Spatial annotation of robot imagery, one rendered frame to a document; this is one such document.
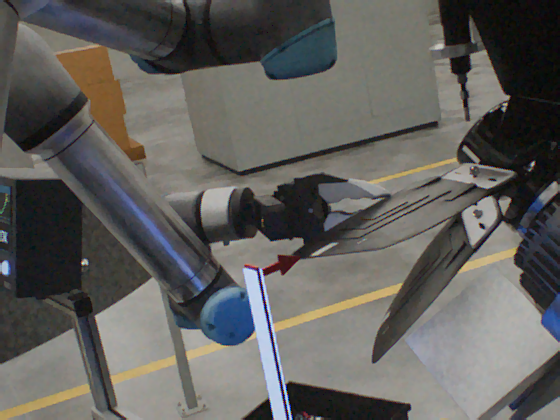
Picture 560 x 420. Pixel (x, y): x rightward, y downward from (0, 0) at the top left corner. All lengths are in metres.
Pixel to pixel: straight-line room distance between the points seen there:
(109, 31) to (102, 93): 8.15
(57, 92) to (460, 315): 0.55
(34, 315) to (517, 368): 1.88
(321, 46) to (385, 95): 6.73
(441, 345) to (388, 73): 6.53
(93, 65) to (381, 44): 3.06
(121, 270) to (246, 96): 4.29
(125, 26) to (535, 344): 0.61
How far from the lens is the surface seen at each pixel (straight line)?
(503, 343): 1.07
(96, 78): 8.91
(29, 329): 2.69
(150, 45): 0.81
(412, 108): 7.68
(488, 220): 1.17
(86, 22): 0.75
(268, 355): 0.90
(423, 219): 0.95
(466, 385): 1.07
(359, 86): 7.42
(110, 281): 2.88
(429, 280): 1.22
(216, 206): 1.12
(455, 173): 1.11
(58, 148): 0.98
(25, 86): 0.96
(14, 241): 1.37
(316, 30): 0.80
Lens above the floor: 1.46
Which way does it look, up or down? 15 degrees down
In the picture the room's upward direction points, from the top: 11 degrees counter-clockwise
